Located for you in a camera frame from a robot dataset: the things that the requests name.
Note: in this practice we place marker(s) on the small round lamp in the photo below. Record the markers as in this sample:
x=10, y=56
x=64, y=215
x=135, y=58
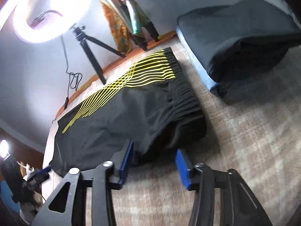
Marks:
x=4, y=148

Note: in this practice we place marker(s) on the black pants with yellow stripes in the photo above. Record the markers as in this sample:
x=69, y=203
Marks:
x=131, y=108

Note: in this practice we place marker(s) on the plaid bed sheet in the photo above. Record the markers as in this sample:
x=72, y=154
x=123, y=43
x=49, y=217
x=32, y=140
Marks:
x=211, y=146

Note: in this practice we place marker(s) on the orange patterned hanging cloth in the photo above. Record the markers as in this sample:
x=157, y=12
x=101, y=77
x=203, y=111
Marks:
x=116, y=31

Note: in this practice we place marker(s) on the folded dark blue cloth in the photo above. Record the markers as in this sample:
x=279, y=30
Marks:
x=237, y=42

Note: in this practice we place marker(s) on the black tripod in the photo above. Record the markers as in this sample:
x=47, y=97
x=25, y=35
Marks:
x=93, y=47

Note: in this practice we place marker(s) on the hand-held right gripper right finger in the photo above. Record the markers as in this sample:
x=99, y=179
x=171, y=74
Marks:
x=182, y=167

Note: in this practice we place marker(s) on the teal hanging garment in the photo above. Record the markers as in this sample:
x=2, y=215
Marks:
x=138, y=20

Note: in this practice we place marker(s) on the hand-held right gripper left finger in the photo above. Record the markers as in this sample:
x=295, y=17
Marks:
x=125, y=163

